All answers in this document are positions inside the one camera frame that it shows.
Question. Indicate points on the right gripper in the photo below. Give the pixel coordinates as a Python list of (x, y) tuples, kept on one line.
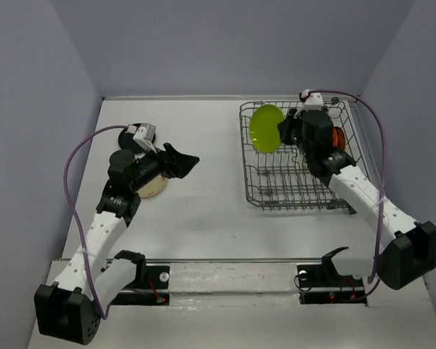
[(286, 124)]

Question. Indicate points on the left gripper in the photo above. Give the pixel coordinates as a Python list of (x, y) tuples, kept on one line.
[(172, 163)]

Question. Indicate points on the green plate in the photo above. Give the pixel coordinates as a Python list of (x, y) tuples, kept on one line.
[(263, 128)]

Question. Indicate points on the beige plate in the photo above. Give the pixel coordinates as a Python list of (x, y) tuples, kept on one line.
[(153, 188)]

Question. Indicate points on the orange plate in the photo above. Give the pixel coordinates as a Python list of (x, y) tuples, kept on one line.
[(335, 137)]

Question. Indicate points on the yellow patterned plate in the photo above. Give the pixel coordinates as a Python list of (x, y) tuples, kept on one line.
[(342, 139)]

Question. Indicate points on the black plate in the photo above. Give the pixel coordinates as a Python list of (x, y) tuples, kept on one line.
[(125, 139)]

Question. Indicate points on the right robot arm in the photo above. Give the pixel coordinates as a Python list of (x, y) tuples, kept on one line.
[(405, 249)]

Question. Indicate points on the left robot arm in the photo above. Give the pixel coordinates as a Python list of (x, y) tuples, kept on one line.
[(73, 305)]

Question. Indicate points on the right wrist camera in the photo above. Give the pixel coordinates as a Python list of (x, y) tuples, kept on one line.
[(311, 100)]

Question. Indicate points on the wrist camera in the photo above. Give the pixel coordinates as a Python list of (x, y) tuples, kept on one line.
[(311, 100), (144, 135)]

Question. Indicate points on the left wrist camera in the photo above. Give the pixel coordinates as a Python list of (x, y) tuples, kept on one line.
[(144, 135)]

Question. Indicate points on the grey wire dish rack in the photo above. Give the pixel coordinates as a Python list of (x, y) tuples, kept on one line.
[(281, 180)]

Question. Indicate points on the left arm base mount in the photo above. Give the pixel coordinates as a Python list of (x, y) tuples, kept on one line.
[(153, 290)]

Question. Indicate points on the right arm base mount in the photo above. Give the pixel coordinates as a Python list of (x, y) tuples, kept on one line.
[(318, 286)]

